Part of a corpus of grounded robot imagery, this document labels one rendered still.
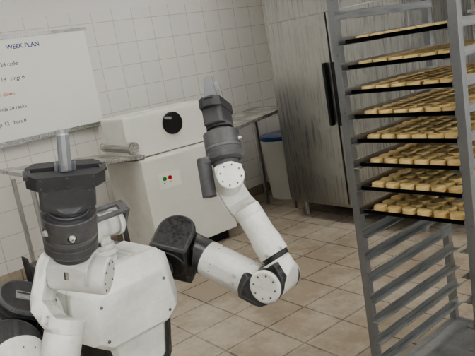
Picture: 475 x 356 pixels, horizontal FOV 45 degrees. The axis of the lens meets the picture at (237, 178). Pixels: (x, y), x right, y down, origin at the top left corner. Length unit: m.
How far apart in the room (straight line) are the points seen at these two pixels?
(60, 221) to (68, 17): 4.35
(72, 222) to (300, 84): 4.01
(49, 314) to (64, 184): 0.23
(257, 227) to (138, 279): 0.29
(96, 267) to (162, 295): 0.36
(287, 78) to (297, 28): 0.44
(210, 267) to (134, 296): 0.21
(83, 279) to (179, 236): 0.47
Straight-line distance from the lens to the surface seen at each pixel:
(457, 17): 1.86
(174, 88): 5.63
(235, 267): 1.36
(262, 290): 1.31
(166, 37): 5.65
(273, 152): 5.78
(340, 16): 2.13
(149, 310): 1.31
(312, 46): 4.68
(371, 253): 2.29
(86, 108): 5.18
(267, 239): 1.31
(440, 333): 2.82
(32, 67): 5.04
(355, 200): 2.19
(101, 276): 0.98
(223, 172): 1.30
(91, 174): 0.90
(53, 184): 0.91
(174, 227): 1.43
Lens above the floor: 1.51
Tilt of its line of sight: 12 degrees down
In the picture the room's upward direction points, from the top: 10 degrees counter-clockwise
